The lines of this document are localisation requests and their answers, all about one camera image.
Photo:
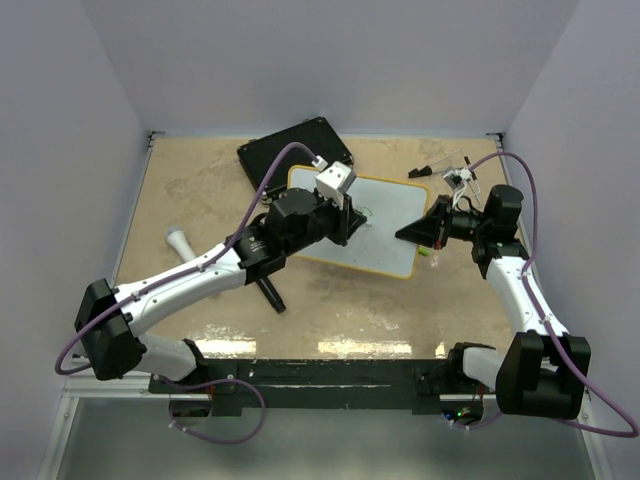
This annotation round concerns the aluminium table frame rail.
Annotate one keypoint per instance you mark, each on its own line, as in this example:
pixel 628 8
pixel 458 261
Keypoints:
pixel 135 385

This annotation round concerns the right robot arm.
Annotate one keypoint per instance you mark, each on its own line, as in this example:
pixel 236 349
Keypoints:
pixel 537 376

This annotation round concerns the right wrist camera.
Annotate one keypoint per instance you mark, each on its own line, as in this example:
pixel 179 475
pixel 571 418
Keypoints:
pixel 457 178

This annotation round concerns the black microphone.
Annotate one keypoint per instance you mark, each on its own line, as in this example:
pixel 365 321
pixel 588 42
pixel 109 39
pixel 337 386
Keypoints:
pixel 271 294

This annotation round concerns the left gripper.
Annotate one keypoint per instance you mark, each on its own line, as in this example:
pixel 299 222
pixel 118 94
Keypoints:
pixel 347 220

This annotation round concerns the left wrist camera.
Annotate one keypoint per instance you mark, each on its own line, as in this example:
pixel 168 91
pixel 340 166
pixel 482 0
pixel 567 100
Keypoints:
pixel 334 182

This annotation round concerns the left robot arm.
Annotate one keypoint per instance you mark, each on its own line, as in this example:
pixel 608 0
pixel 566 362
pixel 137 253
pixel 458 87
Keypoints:
pixel 113 323

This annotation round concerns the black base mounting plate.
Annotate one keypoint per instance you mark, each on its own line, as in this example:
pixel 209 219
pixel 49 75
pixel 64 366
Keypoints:
pixel 418 386

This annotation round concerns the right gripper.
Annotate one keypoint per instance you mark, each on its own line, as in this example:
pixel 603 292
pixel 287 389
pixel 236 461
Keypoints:
pixel 432 230

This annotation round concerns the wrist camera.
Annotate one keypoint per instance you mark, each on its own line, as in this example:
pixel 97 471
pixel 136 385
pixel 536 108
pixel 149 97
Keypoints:
pixel 334 182
pixel 457 178

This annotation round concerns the orange framed whiteboard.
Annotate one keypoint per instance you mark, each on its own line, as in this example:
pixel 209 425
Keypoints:
pixel 389 206

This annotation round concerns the black whiteboard foot clip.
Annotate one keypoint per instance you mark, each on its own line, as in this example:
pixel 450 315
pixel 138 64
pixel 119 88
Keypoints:
pixel 420 172

